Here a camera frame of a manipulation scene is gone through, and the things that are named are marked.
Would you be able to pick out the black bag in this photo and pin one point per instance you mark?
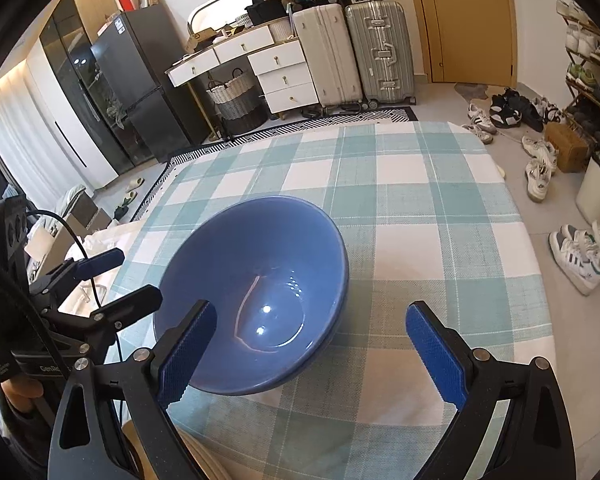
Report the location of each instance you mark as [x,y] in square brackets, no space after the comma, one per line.
[265,5]

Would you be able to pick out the white drawer unit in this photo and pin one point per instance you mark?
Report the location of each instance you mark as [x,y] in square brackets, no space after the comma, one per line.
[282,77]

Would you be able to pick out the white curtain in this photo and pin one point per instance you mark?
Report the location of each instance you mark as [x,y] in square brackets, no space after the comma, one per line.
[15,150]

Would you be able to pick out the silver suitcase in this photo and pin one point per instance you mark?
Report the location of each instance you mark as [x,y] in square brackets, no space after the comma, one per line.
[380,55]

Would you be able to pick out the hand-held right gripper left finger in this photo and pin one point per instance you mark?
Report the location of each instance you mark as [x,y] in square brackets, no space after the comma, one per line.
[190,355]

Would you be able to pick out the person's left hand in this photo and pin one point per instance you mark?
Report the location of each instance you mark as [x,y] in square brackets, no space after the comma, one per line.
[22,395]

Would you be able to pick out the cream suitcase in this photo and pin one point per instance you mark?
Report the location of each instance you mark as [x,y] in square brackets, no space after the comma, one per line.
[327,55]

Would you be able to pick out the white dressing table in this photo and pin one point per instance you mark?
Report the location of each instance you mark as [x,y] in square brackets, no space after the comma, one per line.
[205,62]

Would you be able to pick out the pair of white green sneakers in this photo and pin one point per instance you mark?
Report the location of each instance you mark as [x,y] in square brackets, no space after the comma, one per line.
[580,257]

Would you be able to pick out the pair of beige slippers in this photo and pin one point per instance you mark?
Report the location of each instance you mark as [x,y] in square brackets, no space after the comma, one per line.
[129,195]

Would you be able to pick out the pile of black sandals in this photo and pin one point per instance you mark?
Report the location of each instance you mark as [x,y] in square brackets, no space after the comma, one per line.
[517,110]

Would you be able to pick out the dark glass cabinet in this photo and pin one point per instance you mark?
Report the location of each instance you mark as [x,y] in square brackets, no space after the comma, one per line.
[75,60]

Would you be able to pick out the white wardrobe panel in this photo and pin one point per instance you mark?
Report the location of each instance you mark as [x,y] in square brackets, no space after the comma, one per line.
[65,125]

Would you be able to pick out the brown cardboard box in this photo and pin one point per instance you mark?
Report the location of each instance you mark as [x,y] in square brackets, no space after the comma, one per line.
[566,147]

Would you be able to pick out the teal checked tablecloth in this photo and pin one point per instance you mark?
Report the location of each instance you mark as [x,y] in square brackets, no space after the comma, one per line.
[430,220]

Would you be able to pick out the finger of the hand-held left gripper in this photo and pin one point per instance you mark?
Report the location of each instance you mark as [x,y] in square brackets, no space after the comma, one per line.
[130,305]
[102,259]

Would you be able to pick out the cream plate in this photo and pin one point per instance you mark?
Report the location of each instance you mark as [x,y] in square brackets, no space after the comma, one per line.
[210,467]

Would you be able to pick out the white black striped sneakers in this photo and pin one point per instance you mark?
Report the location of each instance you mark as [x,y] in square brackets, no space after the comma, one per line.
[482,122]

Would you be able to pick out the grey door mat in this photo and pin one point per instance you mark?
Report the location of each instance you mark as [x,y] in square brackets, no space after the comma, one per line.
[470,91]

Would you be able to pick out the small cardboard box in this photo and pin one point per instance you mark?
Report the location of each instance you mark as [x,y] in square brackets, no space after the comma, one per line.
[200,41]

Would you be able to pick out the woven laundry basket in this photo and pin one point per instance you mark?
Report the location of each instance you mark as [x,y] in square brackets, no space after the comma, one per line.
[237,105]

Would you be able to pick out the metal shoe rack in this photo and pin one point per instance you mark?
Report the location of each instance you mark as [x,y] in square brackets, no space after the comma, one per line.
[575,85]

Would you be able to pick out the pair of white grey sneakers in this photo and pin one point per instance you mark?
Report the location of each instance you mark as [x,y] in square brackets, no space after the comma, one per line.
[540,167]

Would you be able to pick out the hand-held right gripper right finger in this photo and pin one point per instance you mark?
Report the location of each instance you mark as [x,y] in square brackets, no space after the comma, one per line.
[437,355]

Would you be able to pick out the wooden door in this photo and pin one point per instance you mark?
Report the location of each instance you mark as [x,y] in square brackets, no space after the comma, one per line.
[465,20]

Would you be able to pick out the oval mirror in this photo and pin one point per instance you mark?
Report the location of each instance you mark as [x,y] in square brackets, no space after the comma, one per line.
[215,12]

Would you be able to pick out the dark grey fridge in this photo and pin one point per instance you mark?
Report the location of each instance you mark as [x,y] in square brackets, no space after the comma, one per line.
[145,85]

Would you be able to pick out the group of racked sneakers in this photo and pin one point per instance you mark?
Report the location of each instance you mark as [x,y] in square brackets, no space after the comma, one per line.
[592,60]

